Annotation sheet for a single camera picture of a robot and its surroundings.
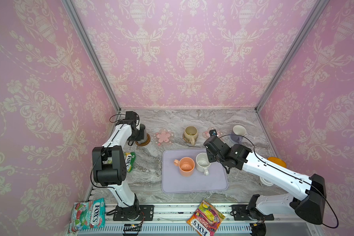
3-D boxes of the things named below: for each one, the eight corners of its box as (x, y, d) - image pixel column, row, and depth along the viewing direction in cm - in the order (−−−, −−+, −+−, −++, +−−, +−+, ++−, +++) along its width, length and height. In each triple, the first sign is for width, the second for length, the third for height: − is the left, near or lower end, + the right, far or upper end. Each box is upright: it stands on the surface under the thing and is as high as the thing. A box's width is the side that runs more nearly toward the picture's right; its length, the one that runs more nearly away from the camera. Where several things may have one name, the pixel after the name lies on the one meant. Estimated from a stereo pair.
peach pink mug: (174, 177, 87) (173, 171, 80) (174, 163, 92) (173, 157, 86) (194, 177, 87) (195, 171, 80) (193, 163, 92) (194, 157, 86)
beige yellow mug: (184, 147, 100) (184, 140, 93) (184, 133, 108) (184, 125, 101) (197, 147, 100) (198, 140, 93) (196, 133, 108) (197, 125, 101)
